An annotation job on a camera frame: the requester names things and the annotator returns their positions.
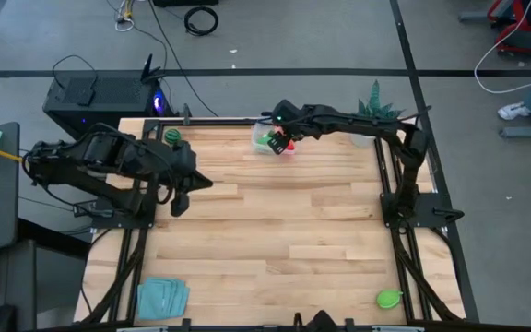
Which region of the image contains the striped toy watermelon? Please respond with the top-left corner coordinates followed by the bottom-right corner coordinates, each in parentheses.
top-left (163, 127), bottom-right (183, 146)

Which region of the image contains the black computer mouse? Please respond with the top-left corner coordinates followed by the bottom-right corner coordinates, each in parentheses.
top-left (0, 303), bottom-right (18, 332)

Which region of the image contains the person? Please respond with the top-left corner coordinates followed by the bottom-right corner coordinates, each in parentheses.
top-left (497, 76), bottom-right (531, 125)

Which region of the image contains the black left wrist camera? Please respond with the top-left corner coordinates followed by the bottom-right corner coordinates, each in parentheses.
top-left (171, 192), bottom-right (191, 218)

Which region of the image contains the black coiled cable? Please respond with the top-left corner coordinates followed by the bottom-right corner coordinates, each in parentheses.
top-left (183, 5), bottom-right (220, 38)

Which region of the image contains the green snake plant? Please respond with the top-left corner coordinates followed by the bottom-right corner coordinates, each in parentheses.
top-left (355, 79), bottom-right (406, 120)

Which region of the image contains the black floor cable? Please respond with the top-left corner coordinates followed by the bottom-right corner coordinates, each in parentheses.
top-left (147, 0), bottom-right (220, 118)

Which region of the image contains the grey chair base leg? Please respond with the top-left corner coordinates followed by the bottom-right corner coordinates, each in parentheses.
top-left (499, 124), bottom-right (531, 139)

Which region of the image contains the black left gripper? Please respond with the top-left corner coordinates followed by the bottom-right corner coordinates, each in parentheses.
top-left (171, 139), bottom-right (214, 195)

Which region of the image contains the teal folded cloth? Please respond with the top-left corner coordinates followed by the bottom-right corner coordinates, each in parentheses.
top-left (136, 276), bottom-right (191, 322)

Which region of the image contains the clear plastic tupperware container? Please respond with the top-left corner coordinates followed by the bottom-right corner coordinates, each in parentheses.
top-left (251, 119), bottom-right (297, 157)

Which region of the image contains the light green toy fruit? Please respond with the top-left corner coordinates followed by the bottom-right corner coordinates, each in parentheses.
top-left (375, 289), bottom-right (405, 310)

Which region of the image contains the white floor cable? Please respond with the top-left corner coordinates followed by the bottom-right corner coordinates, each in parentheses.
top-left (473, 0), bottom-right (531, 95)

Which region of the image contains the black computer tower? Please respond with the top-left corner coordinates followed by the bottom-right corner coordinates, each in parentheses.
top-left (42, 75), bottom-right (168, 139)

